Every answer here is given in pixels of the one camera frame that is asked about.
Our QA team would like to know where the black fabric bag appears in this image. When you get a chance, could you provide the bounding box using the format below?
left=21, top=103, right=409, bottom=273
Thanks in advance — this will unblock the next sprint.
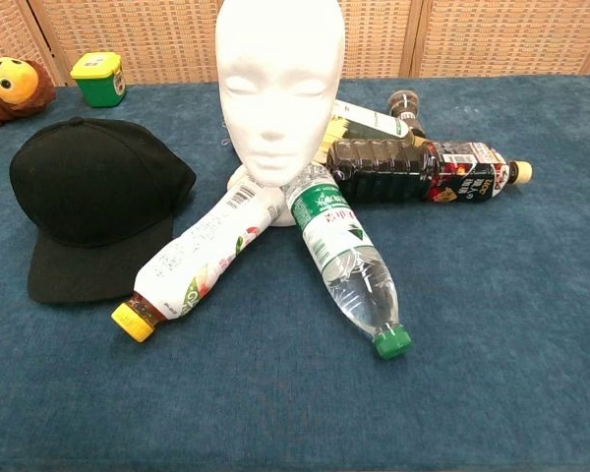
left=8, top=116, right=198, bottom=305

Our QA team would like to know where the white mannequin head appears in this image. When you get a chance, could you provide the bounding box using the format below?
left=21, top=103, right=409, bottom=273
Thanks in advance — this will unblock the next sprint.
left=214, top=0, right=346, bottom=228

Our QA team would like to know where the clear water bottle green cap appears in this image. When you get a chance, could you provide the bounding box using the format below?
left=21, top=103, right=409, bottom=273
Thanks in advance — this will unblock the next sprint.
left=283, top=164, right=414, bottom=360

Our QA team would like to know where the white-label tea bottle yellow cap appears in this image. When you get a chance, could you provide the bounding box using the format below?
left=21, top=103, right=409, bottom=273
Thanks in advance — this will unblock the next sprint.
left=110, top=177, right=287, bottom=343

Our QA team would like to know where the dark coffee bottle beige cap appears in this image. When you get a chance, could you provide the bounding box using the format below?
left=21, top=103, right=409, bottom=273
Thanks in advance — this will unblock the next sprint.
left=325, top=138, right=533, bottom=204

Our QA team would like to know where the yellow drink bottle green-white label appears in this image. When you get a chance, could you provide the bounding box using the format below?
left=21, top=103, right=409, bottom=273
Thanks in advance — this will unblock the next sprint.
left=319, top=99, right=427, bottom=166

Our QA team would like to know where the small glass pepper grinder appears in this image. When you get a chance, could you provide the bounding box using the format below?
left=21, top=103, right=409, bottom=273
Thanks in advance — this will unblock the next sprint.
left=386, top=88, right=427, bottom=139

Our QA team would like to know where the blue tablecloth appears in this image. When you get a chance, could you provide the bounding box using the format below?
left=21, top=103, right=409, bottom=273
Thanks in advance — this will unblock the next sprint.
left=0, top=73, right=590, bottom=472

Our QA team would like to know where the green container yellow lid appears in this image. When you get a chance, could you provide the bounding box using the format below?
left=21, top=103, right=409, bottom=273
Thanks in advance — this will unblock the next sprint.
left=70, top=51, right=128, bottom=109

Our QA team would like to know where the woven bamboo folding screen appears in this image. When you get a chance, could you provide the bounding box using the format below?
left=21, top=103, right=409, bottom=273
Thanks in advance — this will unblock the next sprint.
left=0, top=0, right=590, bottom=89

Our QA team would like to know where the brown yellow plush lion toy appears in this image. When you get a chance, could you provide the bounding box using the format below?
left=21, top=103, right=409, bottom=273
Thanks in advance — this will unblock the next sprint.
left=0, top=47, right=58, bottom=132

